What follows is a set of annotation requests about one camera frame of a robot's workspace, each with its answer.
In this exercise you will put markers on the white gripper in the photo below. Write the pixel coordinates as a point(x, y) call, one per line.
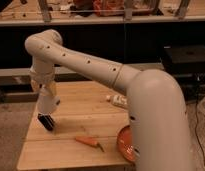
point(48, 99)

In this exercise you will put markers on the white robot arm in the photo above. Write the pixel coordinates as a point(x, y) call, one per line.
point(157, 110)

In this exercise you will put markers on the black eraser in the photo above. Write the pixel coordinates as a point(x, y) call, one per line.
point(46, 121)

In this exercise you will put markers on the wooden table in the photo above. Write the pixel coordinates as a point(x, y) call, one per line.
point(83, 111)

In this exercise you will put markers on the orange carrot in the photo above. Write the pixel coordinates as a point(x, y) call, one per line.
point(89, 141)

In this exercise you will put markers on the orange bowl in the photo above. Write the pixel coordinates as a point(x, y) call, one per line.
point(124, 144)

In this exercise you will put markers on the wooden shelf with clutter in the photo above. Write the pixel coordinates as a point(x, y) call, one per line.
point(88, 12)

